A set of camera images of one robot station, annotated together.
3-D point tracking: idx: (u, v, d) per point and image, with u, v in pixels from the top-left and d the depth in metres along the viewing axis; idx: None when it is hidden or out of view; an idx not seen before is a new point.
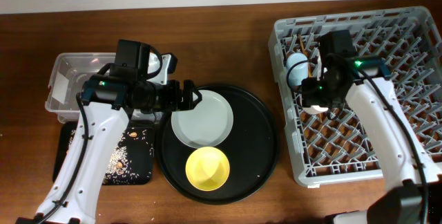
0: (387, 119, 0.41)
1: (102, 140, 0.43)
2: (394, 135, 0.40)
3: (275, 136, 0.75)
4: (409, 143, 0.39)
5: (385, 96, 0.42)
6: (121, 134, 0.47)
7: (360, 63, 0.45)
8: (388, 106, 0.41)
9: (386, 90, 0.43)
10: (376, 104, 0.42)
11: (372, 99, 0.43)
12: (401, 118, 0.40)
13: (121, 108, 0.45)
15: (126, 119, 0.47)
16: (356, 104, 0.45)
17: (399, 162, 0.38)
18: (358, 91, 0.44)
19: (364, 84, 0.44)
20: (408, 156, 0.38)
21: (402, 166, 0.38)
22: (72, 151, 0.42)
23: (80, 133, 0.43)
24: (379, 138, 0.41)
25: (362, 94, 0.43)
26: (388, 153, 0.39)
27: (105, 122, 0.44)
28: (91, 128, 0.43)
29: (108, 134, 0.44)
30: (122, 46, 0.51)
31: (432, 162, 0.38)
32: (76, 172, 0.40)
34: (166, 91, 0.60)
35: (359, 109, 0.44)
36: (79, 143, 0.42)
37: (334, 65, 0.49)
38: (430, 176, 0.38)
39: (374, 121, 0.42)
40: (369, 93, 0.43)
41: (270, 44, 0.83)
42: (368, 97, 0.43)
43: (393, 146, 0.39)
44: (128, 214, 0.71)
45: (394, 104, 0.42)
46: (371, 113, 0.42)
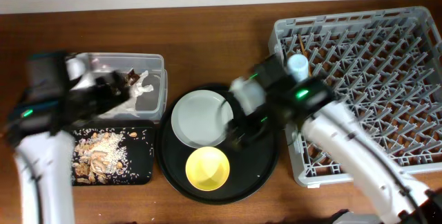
0: (358, 151, 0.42)
1: (53, 172, 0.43)
2: (370, 166, 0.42)
3: (275, 136, 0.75)
4: (387, 172, 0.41)
5: (342, 125, 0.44)
6: (69, 156, 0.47)
7: (305, 92, 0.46)
8: (349, 135, 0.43)
9: (342, 117, 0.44)
10: (338, 137, 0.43)
11: (331, 132, 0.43)
12: (366, 146, 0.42)
13: (57, 133, 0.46)
15: (68, 139, 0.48)
16: (318, 139, 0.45)
17: (385, 194, 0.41)
18: (315, 128, 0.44)
19: (318, 118, 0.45)
20: (393, 185, 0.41)
21: (391, 198, 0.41)
22: (27, 198, 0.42)
23: (26, 178, 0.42)
24: (356, 173, 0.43)
25: (322, 132, 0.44)
26: (371, 187, 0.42)
27: (48, 155, 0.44)
28: (35, 168, 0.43)
29: (56, 164, 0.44)
30: (37, 65, 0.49)
31: (411, 180, 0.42)
32: (40, 215, 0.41)
34: (97, 92, 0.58)
35: (322, 143, 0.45)
36: (31, 187, 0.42)
37: (281, 101, 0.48)
38: (419, 196, 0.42)
39: (344, 155, 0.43)
40: (327, 129, 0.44)
41: (270, 43, 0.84)
42: (328, 132, 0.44)
43: (375, 180, 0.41)
44: (129, 214, 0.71)
45: (353, 128, 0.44)
46: (338, 148, 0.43)
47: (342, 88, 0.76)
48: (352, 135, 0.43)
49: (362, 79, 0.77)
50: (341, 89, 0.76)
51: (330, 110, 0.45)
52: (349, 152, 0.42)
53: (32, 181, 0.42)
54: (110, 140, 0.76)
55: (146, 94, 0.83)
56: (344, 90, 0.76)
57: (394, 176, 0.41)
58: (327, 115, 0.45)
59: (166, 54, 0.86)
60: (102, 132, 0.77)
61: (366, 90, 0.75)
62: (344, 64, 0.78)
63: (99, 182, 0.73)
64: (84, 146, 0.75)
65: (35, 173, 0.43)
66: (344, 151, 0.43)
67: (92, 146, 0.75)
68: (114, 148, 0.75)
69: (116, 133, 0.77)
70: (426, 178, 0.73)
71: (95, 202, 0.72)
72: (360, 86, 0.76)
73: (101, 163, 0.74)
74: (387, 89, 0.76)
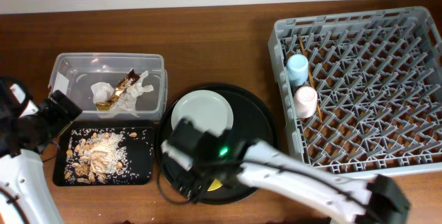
0: (293, 180, 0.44)
1: (28, 190, 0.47)
2: (308, 189, 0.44)
3: (275, 137, 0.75)
4: (323, 189, 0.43)
5: (268, 163, 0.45)
6: (41, 169, 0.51)
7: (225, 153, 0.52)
8: (279, 167, 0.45)
9: (265, 155, 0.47)
10: (271, 177, 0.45)
11: (265, 173, 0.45)
12: (297, 171, 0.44)
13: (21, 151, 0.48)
15: (34, 153, 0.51)
16: (258, 183, 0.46)
17: (333, 209, 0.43)
18: (252, 178, 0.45)
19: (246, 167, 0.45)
20: (335, 197, 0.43)
21: (338, 209, 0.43)
22: (8, 217, 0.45)
23: (3, 200, 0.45)
24: (303, 200, 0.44)
25: (255, 177, 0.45)
26: (319, 205, 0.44)
27: (21, 174, 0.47)
28: (10, 188, 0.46)
29: (29, 182, 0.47)
30: None
31: (348, 183, 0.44)
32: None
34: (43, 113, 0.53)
35: (264, 186, 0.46)
36: (11, 208, 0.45)
37: (212, 168, 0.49)
38: (360, 194, 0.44)
39: (284, 190, 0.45)
40: (260, 172, 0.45)
41: (270, 43, 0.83)
42: (261, 174, 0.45)
43: (317, 200, 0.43)
44: (129, 214, 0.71)
45: (281, 160, 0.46)
46: (277, 185, 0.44)
47: (342, 88, 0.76)
48: (283, 168, 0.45)
49: (362, 79, 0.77)
50: (341, 89, 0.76)
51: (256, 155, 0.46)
52: (287, 185, 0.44)
53: (10, 202, 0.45)
54: (110, 140, 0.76)
55: (146, 95, 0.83)
56: (344, 90, 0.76)
57: (333, 187, 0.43)
58: (255, 157, 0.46)
59: (166, 54, 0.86)
60: (102, 132, 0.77)
61: (366, 90, 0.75)
62: (344, 64, 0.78)
63: (99, 182, 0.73)
64: (84, 146, 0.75)
65: (10, 195, 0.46)
66: (281, 186, 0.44)
67: (92, 146, 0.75)
68: (114, 148, 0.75)
69: (116, 133, 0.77)
70: (426, 178, 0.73)
71: (95, 202, 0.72)
72: (360, 86, 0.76)
73: (101, 163, 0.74)
74: (387, 89, 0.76)
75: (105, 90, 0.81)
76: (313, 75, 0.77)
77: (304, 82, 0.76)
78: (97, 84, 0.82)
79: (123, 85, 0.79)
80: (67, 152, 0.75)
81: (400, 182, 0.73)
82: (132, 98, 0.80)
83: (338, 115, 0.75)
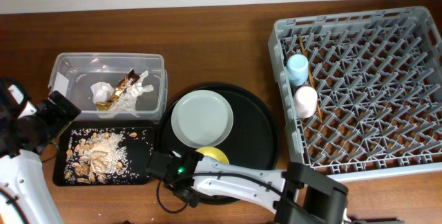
0: (228, 180, 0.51)
1: (27, 190, 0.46)
2: (238, 187, 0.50)
3: (275, 137, 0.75)
4: (247, 184, 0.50)
5: (208, 171, 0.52)
6: (39, 169, 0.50)
7: (181, 170, 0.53)
8: (217, 173, 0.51)
9: (206, 165, 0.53)
10: (213, 182, 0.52)
11: (208, 180, 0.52)
12: (229, 173, 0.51)
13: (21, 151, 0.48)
15: (32, 153, 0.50)
16: (209, 190, 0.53)
17: (260, 200, 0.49)
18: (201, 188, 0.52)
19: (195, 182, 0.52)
20: (257, 189, 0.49)
21: (262, 198, 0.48)
22: (8, 218, 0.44)
23: (2, 201, 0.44)
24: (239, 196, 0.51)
25: (201, 187, 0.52)
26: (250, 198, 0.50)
27: (21, 174, 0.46)
28: (9, 189, 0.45)
29: (28, 182, 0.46)
30: None
31: (268, 173, 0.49)
32: None
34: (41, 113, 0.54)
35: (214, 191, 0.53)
36: (11, 209, 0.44)
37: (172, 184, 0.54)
38: (277, 182, 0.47)
39: (225, 191, 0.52)
40: (202, 181, 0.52)
41: (270, 43, 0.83)
42: (204, 182, 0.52)
43: (246, 194, 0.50)
44: (128, 214, 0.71)
45: (219, 167, 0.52)
46: (217, 188, 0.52)
47: (342, 87, 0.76)
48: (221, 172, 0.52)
49: (362, 79, 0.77)
50: (341, 89, 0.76)
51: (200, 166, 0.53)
52: (226, 188, 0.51)
53: (10, 203, 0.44)
54: (110, 140, 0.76)
55: (146, 94, 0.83)
56: (344, 90, 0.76)
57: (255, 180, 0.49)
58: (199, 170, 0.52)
59: (166, 54, 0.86)
60: (102, 132, 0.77)
61: (366, 90, 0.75)
62: (344, 64, 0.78)
63: (99, 182, 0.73)
64: (84, 146, 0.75)
65: (10, 195, 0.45)
66: (220, 189, 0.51)
67: (92, 146, 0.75)
68: (114, 148, 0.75)
69: (116, 133, 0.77)
70: (426, 178, 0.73)
71: (95, 202, 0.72)
72: (360, 86, 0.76)
73: (101, 163, 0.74)
74: (387, 89, 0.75)
75: (105, 90, 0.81)
76: (313, 75, 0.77)
77: (303, 82, 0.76)
78: (97, 84, 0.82)
79: (123, 85, 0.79)
80: (67, 152, 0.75)
81: (400, 182, 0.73)
82: (132, 98, 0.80)
83: (338, 115, 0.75)
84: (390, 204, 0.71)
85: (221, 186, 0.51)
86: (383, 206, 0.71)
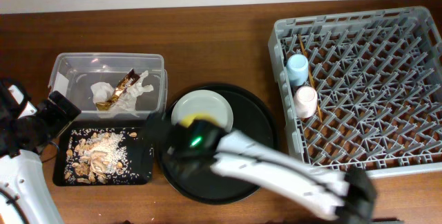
0: (266, 170, 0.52)
1: (28, 190, 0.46)
2: (281, 178, 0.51)
3: (275, 137, 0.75)
4: (293, 179, 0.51)
5: (245, 157, 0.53)
6: (40, 169, 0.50)
7: (200, 139, 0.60)
8: (256, 159, 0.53)
9: (239, 146, 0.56)
10: (248, 166, 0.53)
11: (244, 162, 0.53)
12: (281, 163, 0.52)
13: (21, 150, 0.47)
15: (33, 153, 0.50)
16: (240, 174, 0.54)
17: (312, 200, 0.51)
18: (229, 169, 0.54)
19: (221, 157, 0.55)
20: (314, 188, 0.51)
21: (317, 198, 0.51)
22: (8, 218, 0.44)
23: (3, 201, 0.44)
24: (275, 187, 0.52)
25: (229, 167, 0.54)
26: (293, 191, 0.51)
27: (21, 174, 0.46)
28: (8, 189, 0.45)
29: (28, 182, 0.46)
30: None
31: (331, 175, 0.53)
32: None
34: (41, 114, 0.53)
35: (242, 176, 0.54)
36: (10, 209, 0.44)
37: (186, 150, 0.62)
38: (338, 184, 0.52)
39: (260, 180, 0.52)
40: (237, 162, 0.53)
41: (270, 43, 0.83)
42: (239, 164, 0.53)
43: (296, 191, 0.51)
44: (128, 214, 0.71)
45: (258, 153, 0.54)
46: (255, 175, 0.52)
47: (342, 87, 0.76)
48: (260, 158, 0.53)
49: (362, 79, 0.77)
50: (341, 89, 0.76)
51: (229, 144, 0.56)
52: (262, 175, 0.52)
53: (10, 203, 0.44)
54: (110, 140, 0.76)
55: (146, 94, 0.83)
56: (344, 90, 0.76)
57: (311, 178, 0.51)
58: (231, 148, 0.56)
59: (166, 54, 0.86)
60: (102, 132, 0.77)
61: (366, 90, 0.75)
62: (344, 64, 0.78)
63: (99, 182, 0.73)
64: (84, 146, 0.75)
65: (10, 195, 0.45)
66: (257, 175, 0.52)
67: (92, 146, 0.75)
68: (114, 148, 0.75)
69: (116, 133, 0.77)
70: (426, 178, 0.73)
71: (95, 202, 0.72)
72: (360, 86, 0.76)
73: (101, 163, 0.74)
74: (387, 89, 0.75)
75: (105, 90, 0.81)
76: (313, 75, 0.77)
77: (304, 82, 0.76)
78: (97, 84, 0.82)
79: (123, 85, 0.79)
80: (67, 153, 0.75)
81: (400, 182, 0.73)
82: (132, 98, 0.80)
83: (338, 115, 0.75)
84: (390, 204, 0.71)
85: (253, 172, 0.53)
86: (383, 206, 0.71)
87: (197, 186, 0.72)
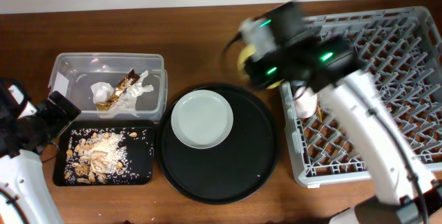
0: (375, 128, 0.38)
1: (28, 190, 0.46)
2: (384, 142, 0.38)
3: (275, 137, 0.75)
4: (390, 148, 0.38)
5: (365, 99, 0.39)
6: (39, 169, 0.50)
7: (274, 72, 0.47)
8: (372, 110, 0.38)
9: (364, 91, 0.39)
10: (359, 108, 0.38)
11: (351, 105, 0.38)
12: (387, 126, 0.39)
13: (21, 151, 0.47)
15: (32, 153, 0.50)
16: (333, 110, 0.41)
17: (394, 179, 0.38)
18: (332, 97, 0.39)
19: (342, 88, 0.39)
20: (403, 171, 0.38)
21: (398, 183, 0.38)
22: (8, 218, 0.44)
23: (3, 201, 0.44)
24: (364, 145, 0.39)
25: (338, 101, 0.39)
26: (379, 162, 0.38)
27: (21, 174, 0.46)
28: (8, 189, 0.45)
29: (28, 182, 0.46)
30: None
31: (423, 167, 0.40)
32: None
34: (41, 114, 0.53)
35: (336, 113, 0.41)
36: (11, 209, 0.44)
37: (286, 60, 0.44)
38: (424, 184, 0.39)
39: (357, 127, 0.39)
40: (348, 99, 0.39)
41: None
42: (347, 103, 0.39)
43: (386, 160, 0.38)
44: (128, 214, 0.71)
45: (376, 105, 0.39)
46: (355, 124, 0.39)
47: None
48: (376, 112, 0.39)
49: None
50: None
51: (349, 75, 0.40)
52: (358, 127, 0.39)
53: (10, 202, 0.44)
54: (110, 140, 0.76)
55: (146, 94, 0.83)
56: None
57: (406, 160, 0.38)
58: (353, 87, 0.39)
59: (166, 54, 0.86)
60: (102, 132, 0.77)
61: None
62: None
63: (99, 182, 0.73)
64: (84, 146, 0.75)
65: (10, 195, 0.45)
66: (359, 124, 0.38)
67: (92, 146, 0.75)
68: (114, 148, 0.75)
69: (116, 133, 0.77)
70: None
71: (95, 202, 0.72)
72: None
73: (101, 163, 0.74)
74: (387, 89, 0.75)
75: (105, 90, 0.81)
76: None
77: None
78: (97, 84, 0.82)
79: (123, 85, 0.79)
80: (67, 152, 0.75)
81: None
82: (132, 98, 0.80)
83: None
84: None
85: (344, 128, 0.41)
86: None
87: (197, 186, 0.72)
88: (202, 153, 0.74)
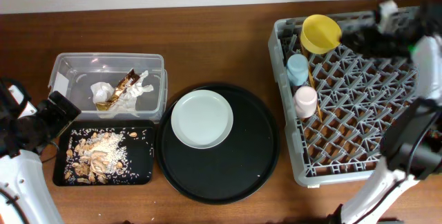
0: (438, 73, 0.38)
1: (27, 190, 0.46)
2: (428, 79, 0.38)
3: (275, 136, 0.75)
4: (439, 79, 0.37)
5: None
6: (39, 169, 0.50)
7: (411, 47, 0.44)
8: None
9: None
10: (434, 52, 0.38)
11: (434, 49, 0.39)
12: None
13: (21, 151, 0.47)
15: (33, 154, 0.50)
16: (418, 59, 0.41)
17: (434, 97, 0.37)
18: (423, 46, 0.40)
19: (433, 41, 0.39)
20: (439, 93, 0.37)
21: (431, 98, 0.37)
22: (8, 218, 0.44)
23: (2, 202, 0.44)
24: (423, 77, 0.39)
25: (425, 45, 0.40)
26: (424, 85, 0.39)
27: (21, 173, 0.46)
28: (7, 189, 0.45)
29: (28, 182, 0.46)
30: None
31: None
32: None
34: (41, 114, 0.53)
35: (418, 59, 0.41)
36: (11, 209, 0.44)
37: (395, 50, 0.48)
38: None
39: (425, 66, 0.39)
40: (433, 45, 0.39)
41: (270, 43, 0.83)
42: (432, 48, 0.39)
43: (427, 83, 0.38)
44: (128, 214, 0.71)
45: None
46: (425, 61, 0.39)
47: (342, 87, 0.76)
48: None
49: (362, 79, 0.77)
50: (341, 89, 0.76)
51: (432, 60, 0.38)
52: (427, 66, 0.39)
53: (10, 203, 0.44)
54: (110, 140, 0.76)
55: (146, 94, 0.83)
56: (344, 90, 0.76)
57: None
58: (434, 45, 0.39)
59: (166, 54, 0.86)
60: (102, 132, 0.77)
61: (366, 90, 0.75)
62: (344, 64, 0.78)
63: (99, 182, 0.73)
64: (84, 146, 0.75)
65: (10, 195, 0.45)
66: (433, 63, 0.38)
67: (92, 146, 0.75)
68: (114, 148, 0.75)
69: (116, 133, 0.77)
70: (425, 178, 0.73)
71: (95, 202, 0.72)
72: (360, 86, 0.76)
73: (101, 163, 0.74)
74: (387, 90, 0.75)
75: (105, 90, 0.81)
76: (313, 75, 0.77)
77: (304, 82, 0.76)
78: (97, 84, 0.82)
79: (123, 85, 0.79)
80: (67, 152, 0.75)
81: None
82: (133, 98, 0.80)
83: (338, 115, 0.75)
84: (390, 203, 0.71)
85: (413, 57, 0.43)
86: None
87: (196, 186, 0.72)
88: (202, 153, 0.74)
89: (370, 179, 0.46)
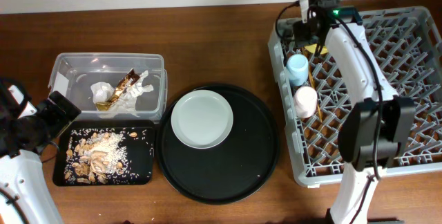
0: (354, 60, 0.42)
1: (27, 190, 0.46)
2: (348, 66, 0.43)
3: (275, 136, 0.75)
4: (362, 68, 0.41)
5: (356, 36, 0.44)
6: (40, 169, 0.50)
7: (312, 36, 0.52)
8: (358, 43, 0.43)
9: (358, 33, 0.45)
10: (348, 43, 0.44)
11: (344, 39, 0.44)
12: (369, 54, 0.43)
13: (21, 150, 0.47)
15: (33, 155, 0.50)
16: (334, 50, 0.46)
17: (363, 88, 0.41)
18: (333, 36, 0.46)
19: (340, 28, 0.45)
20: (369, 84, 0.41)
21: (364, 89, 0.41)
22: (8, 219, 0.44)
23: (2, 202, 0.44)
24: (347, 67, 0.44)
25: (336, 37, 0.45)
26: (354, 79, 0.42)
27: (21, 174, 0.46)
28: (7, 189, 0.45)
29: (28, 182, 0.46)
30: None
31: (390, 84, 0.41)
32: None
34: (41, 114, 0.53)
35: (335, 52, 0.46)
36: (11, 209, 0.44)
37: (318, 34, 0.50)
38: (389, 96, 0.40)
39: (347, 58, 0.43)
40: (342, 35, 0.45)
41: (270, 43, 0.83)
42: (342, 37, 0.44)
43: (353, 75, 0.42)
44: (128, 214, 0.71)
45: (362, 41, 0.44)
46: (343, 52, 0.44)
47: (342, 88, 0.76)
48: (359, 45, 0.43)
49: None
50: (341, 89, 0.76)
51: (346, 50, 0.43)
52: (348, 59, 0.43)
53: (10, 203, 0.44)
54: (110, 140, 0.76)
55: (146, 94, 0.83)
56: (344, 90, 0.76)
57: (373, 72, 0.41)
58: (343, 37, 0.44)
59: (166, 54, 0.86)
60: (102, 132, 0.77)
61: None
62: None
63: (99, 181, 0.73)
64: (84, 146, 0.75)
65: (10, 195, 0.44)
66: (351, 55, 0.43)
67: (92, 146, 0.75)
68: (114, 148, 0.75)
69: (116, 133, 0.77)
70: (425, 178, 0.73)
71: (95, 202, 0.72)
72: None
73: (101, 163, 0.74)
74: None
75: (105, 90, 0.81)
76: (313, 75, 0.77)
77: (304, 82, 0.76)
78: (97, 84, 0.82)
79: (123, 85, 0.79)
80: (67, 152, 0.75)
81: (399, 182, 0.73)
82: (132, 98, 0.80)
83: (338, 115, 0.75)
84: (389, 203, 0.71)
85: (328, 47, 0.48)
86: (383, 206, 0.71)
87: (196, 186, 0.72)
88: (202, 153, 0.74)
89: (346, 180, 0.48)
